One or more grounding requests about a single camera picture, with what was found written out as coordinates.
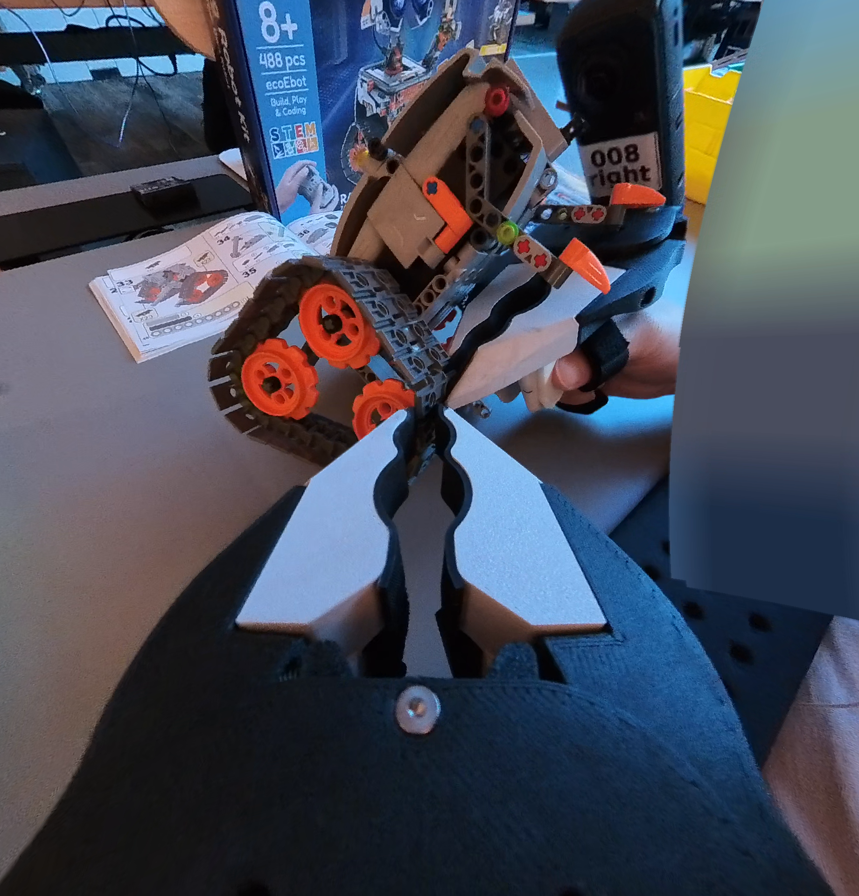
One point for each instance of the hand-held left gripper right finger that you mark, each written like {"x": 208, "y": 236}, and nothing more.
{"x": 520, "y": 560}

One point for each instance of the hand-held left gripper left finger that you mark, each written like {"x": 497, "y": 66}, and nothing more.
{"x": 317, "y": 560}

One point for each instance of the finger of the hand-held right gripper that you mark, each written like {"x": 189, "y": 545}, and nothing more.
{"x": 527, "y": 350}

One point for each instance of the grey orange tracked toy robot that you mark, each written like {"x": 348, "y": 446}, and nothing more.
{"x": 401, "y": 203}

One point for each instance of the grey desk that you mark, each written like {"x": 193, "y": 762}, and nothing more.
{"x": 86, "y": 490}

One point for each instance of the person's right hand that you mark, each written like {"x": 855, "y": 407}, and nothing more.
{"x": 646, "y": 364}

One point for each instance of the yellow storage bin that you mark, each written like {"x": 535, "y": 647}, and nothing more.
{"x": 706, "y": 126}

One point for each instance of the black perforated chair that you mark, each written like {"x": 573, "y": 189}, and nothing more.
{"x": 716, "y": 630}

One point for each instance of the open instruction booklet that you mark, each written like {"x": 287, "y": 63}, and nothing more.
{"x": 184, "y": 280}

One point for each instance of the blue robot kit box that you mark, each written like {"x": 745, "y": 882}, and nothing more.
{"x": 289, "y": 105}

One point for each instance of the small black box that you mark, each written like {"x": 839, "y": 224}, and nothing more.
{"x": 163, "y": 192}

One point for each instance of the black flat device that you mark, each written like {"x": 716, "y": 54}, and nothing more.
{"x": 65, "y": 224}

